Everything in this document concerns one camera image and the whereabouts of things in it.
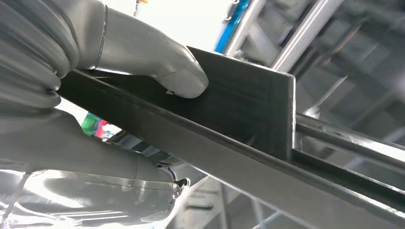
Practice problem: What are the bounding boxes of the green plastic crate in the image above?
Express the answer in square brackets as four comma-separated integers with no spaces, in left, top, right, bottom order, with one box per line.
[81,112,122,141]

